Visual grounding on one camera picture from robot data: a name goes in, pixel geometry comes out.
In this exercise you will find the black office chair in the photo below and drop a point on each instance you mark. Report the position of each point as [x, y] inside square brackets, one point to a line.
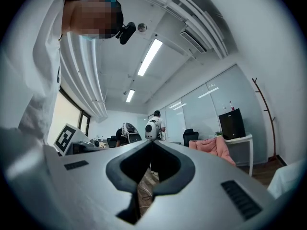
[111, 142]
[190, 136]

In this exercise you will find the grey mesh office chair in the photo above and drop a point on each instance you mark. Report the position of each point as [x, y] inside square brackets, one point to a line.
[132, 133]

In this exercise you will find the person's head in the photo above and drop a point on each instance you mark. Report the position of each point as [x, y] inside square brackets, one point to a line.
[93, 15]

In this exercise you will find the black box appliance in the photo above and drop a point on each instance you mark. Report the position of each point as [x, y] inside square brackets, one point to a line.
[231, 124]

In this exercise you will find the white side table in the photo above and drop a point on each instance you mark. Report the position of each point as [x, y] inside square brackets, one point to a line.
[242, 140]

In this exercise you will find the small green plant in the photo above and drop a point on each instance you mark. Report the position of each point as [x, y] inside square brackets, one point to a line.
[218, 133]

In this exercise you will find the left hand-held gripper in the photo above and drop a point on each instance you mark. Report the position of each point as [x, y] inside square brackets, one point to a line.
[66, 138]

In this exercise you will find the white cloth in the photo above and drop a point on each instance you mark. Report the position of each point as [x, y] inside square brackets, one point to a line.
[287, 178]

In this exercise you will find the black head-worn camera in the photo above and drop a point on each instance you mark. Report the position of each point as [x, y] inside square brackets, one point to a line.
[127, 32]

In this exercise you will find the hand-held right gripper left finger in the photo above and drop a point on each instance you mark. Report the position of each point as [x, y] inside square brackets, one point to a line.
[91, 190]

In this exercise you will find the pink cloth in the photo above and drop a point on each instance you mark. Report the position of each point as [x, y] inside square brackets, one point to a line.
[216, 148]

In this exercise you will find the dark framed window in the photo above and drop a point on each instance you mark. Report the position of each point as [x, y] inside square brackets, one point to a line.
[69, 116]

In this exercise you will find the long ceiling light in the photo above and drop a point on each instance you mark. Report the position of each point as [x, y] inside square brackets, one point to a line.
[130, 95]
[149, 57]

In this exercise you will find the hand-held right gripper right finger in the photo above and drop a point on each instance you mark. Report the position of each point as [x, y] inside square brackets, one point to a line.
[204, 200]

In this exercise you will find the brown wooden coat rack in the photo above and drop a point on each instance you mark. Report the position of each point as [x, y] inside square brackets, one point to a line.
[267, 111]

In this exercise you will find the ceiling air conditioner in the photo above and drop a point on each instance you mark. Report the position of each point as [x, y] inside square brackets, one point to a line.
[193, 41]

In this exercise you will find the person's white shirt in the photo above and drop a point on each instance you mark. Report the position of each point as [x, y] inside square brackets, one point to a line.
[28, 80]

